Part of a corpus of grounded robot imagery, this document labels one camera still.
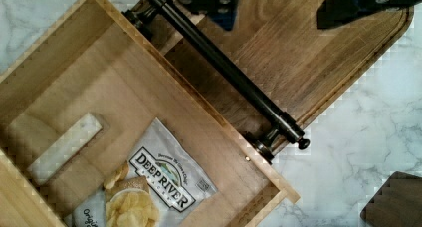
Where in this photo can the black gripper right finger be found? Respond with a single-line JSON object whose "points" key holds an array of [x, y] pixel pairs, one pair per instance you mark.
{"points": [[336, 13]]}

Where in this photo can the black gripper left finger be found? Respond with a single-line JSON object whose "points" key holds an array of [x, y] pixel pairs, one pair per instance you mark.
{"points": [[221, 12]]}

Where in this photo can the light wooden drawer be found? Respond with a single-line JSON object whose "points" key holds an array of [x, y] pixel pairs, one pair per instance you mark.
{"points": [[76, 103]]}

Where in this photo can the dark wooden cutting board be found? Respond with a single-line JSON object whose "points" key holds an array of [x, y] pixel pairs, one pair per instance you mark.
{"points": [[278, 46]]}

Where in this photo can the Deep River chips bag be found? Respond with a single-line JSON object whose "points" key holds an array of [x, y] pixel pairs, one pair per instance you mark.
{"points": [[158, 186]]}

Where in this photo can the dark wooden block corner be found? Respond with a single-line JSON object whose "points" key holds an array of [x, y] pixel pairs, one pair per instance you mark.
{"points": [[398, 203]]}

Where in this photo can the black metal drawer handle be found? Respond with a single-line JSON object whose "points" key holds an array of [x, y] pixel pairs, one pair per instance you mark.
{"points": [[282, 124]]}

